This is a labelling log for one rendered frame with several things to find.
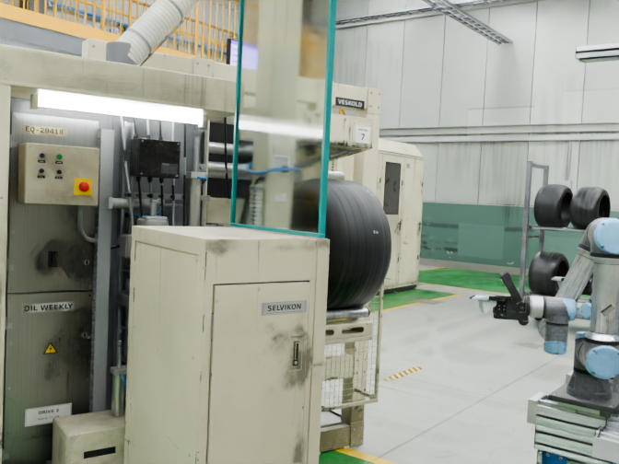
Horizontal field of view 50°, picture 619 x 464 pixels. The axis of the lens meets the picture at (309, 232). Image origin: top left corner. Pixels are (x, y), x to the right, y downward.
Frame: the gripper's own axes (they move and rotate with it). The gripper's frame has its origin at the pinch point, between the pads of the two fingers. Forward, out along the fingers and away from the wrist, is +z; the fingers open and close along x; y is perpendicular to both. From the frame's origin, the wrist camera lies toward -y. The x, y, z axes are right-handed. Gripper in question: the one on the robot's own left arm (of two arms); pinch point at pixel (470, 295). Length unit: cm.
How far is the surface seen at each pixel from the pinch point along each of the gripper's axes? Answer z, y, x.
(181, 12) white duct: 118, -105, 0
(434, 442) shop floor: 7, 86, 159
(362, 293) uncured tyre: 42, 2, 33
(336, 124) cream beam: 62, -76, 60
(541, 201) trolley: -105, -116, 549
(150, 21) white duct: 127, -98, -7
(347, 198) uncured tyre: 49, -36, 24
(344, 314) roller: 49, 11, 36
